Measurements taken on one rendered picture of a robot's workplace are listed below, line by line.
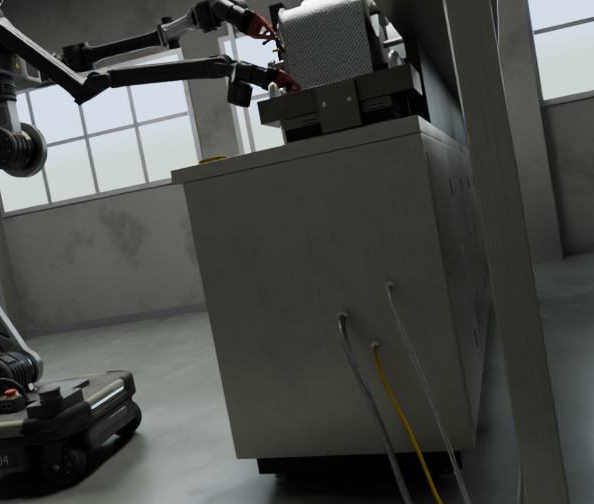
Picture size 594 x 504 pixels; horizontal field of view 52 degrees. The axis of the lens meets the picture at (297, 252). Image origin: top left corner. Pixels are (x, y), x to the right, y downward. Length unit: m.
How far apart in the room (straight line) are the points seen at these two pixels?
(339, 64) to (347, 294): 0.65
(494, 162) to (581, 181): 4.34
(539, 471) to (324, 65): 1.20
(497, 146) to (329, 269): 0.70
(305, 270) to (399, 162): 0.35
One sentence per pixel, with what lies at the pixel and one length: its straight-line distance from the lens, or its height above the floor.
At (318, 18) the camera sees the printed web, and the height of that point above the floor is 1.25.
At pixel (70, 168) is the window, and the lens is 6.01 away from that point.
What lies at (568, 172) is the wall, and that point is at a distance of 5.22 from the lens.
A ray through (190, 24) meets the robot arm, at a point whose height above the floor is 1.36.
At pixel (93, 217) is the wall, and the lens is 5.93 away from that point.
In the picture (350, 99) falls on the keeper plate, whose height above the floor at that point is 0.97.
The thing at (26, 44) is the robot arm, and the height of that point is 1.37.
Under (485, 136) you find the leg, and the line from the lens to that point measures 0.91.
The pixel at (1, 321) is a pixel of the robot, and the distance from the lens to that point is 2.57.
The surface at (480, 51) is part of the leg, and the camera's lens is 0.92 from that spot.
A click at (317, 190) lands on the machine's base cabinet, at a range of 1.48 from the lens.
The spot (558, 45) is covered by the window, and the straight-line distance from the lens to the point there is 5.29.
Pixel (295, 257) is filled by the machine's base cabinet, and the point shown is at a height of 0.62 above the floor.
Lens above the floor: 0.73
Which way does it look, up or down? 4 degrees down
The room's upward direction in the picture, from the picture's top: 10 degrees counter-clockwise
